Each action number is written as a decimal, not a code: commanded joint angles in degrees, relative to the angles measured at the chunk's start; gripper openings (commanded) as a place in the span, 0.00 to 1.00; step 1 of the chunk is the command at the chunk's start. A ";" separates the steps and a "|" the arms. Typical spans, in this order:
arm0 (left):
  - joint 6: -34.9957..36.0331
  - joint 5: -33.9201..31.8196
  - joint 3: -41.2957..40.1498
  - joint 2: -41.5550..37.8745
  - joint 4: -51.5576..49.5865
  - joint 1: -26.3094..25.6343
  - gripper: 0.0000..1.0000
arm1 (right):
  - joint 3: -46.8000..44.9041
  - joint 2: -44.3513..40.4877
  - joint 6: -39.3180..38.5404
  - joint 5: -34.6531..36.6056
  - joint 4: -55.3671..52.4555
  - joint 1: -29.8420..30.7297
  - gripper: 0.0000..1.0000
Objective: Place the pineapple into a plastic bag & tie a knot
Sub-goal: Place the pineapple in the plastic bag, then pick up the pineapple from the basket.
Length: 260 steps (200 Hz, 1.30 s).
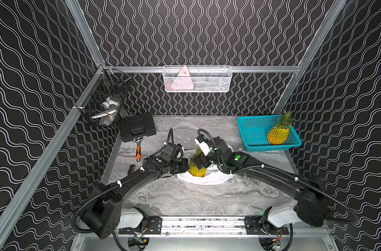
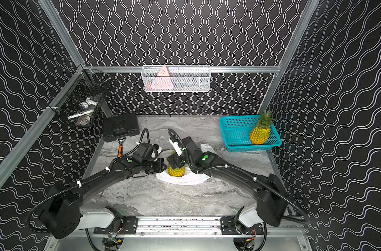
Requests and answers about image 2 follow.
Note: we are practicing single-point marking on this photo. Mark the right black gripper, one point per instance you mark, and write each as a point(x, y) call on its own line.
point(176, 158)

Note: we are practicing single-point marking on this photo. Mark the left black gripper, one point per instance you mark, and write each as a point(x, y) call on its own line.
point(157, 164)

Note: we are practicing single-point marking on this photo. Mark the yellow pineapple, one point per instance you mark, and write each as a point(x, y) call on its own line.
point(261, 132)
point(176, 172)

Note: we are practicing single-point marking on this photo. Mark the white plastic bag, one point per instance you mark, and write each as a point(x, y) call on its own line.
point(190, 178)

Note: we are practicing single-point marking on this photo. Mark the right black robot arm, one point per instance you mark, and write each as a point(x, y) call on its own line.
point(272, 202)

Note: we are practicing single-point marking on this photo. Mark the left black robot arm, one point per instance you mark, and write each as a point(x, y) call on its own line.
point(59, 213)

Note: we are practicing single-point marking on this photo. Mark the black tool case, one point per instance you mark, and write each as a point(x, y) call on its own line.
point(120, 126)

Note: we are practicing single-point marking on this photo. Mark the teal plastic basket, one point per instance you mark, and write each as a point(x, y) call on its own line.
point(236, 132)

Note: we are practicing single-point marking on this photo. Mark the pink triangle card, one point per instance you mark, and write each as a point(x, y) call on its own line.
point(163, 81)

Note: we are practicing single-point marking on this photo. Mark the items in black basket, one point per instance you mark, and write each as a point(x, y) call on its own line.
point(83, 117)

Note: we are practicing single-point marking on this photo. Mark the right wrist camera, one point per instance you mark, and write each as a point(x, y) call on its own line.
point(177, 148)

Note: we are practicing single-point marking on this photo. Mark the orange handled wrench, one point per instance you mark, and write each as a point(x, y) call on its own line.
point(120, 142)

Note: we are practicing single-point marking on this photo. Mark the metal base rail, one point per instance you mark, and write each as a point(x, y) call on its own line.
point(185, 226)

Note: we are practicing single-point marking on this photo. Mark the white wire mesh basket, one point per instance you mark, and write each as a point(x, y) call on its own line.
point(186, 78)

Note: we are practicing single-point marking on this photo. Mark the black wire basket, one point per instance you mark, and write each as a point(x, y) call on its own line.
point(94, 84)

